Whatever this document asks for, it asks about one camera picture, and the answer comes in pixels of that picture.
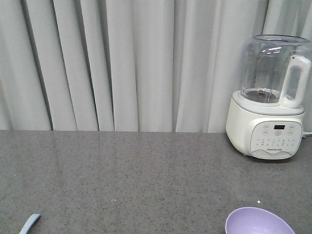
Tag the light blue spoon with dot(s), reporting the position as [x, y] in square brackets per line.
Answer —
[29, 223]

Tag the purple bowl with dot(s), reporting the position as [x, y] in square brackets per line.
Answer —
[253, 220]

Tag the white blender with clear jar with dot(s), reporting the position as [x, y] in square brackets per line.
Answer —
[265, 117]

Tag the white pleated curtain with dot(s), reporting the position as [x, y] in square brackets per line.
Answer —
[130, 65]

